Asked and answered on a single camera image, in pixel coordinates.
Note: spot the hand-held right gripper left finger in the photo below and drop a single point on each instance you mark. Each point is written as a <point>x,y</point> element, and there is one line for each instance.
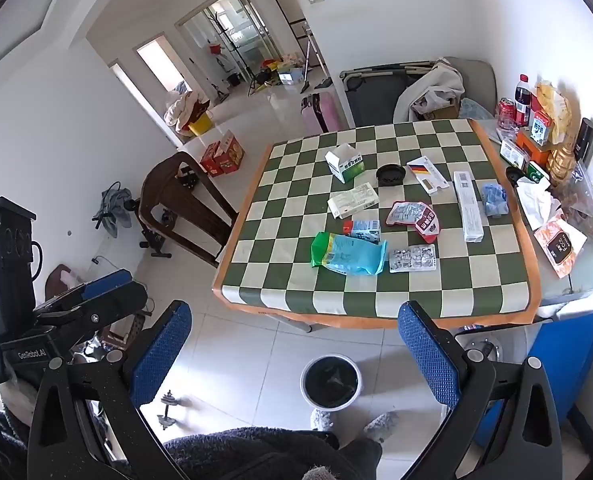
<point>161,350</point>

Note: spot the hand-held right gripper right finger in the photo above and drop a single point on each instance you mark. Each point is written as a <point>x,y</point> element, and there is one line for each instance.
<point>429,355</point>

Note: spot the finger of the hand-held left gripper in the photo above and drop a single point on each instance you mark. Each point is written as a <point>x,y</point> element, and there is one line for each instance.
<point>116,305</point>
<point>107,282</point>

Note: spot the white striped medicine box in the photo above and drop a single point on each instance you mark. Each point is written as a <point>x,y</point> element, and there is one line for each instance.
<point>429,176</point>

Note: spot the grey trash bin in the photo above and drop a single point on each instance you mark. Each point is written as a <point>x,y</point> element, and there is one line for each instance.
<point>331,382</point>

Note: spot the black dumbbell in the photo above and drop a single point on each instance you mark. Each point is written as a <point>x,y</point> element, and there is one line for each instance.
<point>169,407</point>

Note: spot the black exercise machine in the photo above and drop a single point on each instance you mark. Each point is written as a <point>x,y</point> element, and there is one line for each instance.
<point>151,235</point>

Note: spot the green white checkered tablecloth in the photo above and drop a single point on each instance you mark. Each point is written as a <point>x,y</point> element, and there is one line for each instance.
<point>426,285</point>

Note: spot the grey cloth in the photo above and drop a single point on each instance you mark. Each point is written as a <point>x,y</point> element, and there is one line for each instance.
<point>112,210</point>

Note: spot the grey slipper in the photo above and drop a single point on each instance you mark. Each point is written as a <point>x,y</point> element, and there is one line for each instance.
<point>380,425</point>
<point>321,420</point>

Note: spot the clear blister pack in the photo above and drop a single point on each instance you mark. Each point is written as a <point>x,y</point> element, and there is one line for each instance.
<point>412,259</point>

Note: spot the brown wooden chair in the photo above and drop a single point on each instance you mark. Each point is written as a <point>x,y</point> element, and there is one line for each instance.
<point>176,195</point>

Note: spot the green blue plastic bag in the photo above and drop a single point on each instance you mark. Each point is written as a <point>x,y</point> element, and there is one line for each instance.
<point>349,255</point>

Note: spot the red silver snack packet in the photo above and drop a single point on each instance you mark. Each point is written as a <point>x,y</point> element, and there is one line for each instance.
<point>414,217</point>

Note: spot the person's dark fleece clothing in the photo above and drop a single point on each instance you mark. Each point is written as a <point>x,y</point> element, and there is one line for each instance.
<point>256,452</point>

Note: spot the small blue white carton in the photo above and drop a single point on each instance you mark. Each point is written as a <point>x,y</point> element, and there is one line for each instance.
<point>364,231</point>

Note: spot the long white box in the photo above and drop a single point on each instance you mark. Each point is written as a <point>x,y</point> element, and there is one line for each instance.
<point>469,210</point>

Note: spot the red printed carton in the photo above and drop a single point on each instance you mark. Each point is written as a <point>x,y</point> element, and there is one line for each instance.
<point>230,152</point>
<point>209,159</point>

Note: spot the blue plastic packet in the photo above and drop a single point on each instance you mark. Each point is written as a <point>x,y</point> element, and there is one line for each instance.
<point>494,199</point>

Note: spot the orange white packet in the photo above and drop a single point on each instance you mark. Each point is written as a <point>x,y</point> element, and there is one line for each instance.
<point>559,245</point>

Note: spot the flat white medicine box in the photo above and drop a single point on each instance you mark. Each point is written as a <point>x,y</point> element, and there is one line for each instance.
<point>352,201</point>

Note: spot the yellow bin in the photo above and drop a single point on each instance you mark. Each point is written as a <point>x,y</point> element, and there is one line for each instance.
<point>199,124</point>

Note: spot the black ashtray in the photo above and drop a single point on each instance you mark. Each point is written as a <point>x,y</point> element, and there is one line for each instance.
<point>390,175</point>

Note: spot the white crumpled bag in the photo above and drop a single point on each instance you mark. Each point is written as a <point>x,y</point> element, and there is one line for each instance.
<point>536,202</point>

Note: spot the white clothes pile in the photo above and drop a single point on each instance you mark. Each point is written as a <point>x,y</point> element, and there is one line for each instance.
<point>179,110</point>

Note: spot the black lid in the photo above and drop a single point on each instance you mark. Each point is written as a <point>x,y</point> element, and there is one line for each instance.
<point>514,175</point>

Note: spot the green white medicine box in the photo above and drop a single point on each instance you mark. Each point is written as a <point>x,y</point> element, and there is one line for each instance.
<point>346,165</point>

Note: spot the green 666 box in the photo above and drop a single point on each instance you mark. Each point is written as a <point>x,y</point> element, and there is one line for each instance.
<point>537,174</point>

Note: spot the white green printed box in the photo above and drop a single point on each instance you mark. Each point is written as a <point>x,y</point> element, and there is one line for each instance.
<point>512,152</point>

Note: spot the clear plastic bag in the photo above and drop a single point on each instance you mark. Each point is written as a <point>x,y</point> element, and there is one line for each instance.
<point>586,200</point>

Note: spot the orange box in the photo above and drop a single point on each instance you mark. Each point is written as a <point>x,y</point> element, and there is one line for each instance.
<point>534,152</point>

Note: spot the golden bottle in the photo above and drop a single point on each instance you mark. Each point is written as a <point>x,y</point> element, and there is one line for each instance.
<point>562,165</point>

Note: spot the cardboard box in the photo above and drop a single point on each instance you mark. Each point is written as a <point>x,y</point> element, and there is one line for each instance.
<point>439,110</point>

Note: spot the red white milk carton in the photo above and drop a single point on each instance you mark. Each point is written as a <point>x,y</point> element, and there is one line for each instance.
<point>541,129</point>

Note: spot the red soda can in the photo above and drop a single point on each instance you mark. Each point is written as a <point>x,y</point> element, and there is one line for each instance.
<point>505,114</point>

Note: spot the dark grey folding bed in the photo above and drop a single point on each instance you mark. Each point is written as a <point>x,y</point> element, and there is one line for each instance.
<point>371,97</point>

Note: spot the pink suitcase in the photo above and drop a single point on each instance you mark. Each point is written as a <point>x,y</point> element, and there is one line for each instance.
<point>321,112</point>

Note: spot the black device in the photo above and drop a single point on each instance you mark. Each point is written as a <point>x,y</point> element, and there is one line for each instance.
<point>586,139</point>

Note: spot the cola bottle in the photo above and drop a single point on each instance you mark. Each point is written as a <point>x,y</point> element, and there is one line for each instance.
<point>521,102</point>

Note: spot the black coat rack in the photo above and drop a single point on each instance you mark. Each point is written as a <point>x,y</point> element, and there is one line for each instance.
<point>234,45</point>

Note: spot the white cloth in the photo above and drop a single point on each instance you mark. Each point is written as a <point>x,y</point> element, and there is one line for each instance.
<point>441,85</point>

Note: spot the grey sofa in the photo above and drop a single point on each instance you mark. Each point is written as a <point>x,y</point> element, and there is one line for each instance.
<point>476,85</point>

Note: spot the yellow snack bag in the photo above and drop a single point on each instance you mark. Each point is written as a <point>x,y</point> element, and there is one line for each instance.
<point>556,110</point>

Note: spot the glass sliding door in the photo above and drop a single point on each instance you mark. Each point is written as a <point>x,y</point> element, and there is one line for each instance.
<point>226,25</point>

